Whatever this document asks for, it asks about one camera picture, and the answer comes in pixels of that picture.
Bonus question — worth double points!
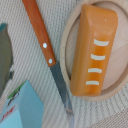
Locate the grey-teal gripper finger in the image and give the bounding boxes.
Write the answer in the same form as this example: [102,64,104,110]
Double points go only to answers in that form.
[0,23,14,96]

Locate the light blue milk carton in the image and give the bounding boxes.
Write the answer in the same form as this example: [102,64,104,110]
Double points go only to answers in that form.
[0,80,44,128]

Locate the orange bread loaf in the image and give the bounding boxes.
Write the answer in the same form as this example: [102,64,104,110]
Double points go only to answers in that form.
[70,4,118,96]

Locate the knife with wooden handle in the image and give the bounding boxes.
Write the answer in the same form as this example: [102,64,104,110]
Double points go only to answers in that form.
[22,0,73,115]

